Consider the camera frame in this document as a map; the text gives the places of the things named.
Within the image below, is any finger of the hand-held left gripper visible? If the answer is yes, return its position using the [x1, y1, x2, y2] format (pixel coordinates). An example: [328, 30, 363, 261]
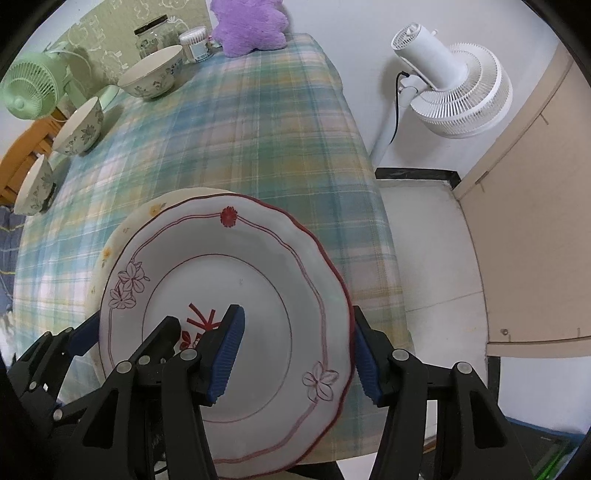
[11, 311, 101, 384]

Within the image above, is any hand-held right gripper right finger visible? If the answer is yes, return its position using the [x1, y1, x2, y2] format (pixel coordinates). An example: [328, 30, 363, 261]
[353, 305, 534, 480]

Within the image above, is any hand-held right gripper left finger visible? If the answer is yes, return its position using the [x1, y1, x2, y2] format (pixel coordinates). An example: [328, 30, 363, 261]
[55, 304, 246, 480]

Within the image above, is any white plate with red pattern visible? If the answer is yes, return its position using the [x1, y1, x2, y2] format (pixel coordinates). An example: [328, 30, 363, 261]
[98, 194, 356, 478]

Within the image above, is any round yellow flower plate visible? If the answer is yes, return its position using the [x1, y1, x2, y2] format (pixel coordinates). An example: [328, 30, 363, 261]
[90, 187, 236, 374]

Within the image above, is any grey floral bowl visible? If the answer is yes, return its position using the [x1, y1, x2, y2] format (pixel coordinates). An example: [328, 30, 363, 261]
[52, 97, 105, 156]
[117, 45, 184, 101]
[14, 154, 57, 217]

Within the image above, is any blue plaid pillow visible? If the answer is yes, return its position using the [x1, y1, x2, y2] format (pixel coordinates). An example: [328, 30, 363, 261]
[0, 206, 31, 333]

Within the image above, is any wooden chair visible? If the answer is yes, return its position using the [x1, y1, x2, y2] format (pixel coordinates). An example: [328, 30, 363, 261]
[0, 104, 77, 207]

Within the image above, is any plaid tablecloth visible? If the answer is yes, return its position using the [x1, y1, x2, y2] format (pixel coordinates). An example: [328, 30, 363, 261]
[11, 32, 414, 464]

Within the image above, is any beige door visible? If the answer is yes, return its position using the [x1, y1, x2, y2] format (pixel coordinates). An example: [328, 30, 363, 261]
[452, 41, 591, 358]

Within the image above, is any green desk fan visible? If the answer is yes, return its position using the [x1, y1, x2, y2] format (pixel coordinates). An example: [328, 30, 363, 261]
[2, 39, 121, 123]

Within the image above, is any white floor fan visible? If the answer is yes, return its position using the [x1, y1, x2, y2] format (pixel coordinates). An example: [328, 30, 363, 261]
[369, 24, 514, 168]

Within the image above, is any green printed mat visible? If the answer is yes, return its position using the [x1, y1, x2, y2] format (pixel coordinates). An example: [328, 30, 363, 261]
[44, 0, 211, 93]

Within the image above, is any glass jar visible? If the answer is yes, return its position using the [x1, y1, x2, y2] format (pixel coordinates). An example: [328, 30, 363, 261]
[134, 15, 182, 61]

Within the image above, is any cotton swab container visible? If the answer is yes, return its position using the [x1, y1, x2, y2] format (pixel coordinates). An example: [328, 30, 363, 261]
[179, 26, 214, 64]

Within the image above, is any purple plush toy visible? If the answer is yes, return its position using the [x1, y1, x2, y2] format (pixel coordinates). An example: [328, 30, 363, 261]
[210, 0, 290, 58]

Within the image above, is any black fan cable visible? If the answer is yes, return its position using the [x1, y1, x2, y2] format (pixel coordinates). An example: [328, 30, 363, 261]
[388, 70, 409, 145]

